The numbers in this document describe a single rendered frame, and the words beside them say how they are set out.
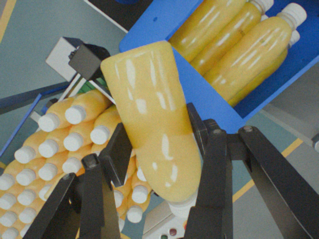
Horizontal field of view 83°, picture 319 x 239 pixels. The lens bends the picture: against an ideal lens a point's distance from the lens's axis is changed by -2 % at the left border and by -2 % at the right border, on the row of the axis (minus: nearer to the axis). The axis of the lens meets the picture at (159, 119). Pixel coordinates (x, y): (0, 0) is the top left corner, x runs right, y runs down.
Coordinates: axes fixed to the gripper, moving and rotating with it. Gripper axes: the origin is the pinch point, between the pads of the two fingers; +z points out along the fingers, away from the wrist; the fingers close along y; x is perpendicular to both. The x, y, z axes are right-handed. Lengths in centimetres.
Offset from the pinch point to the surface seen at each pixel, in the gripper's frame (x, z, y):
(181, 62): 5.1, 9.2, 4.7
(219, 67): 1.5, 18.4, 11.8
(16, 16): 62, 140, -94
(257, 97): -7.5, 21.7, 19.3
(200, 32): 7.9, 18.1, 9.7
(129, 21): 29, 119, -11
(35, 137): -4.2, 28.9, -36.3
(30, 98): 5, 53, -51
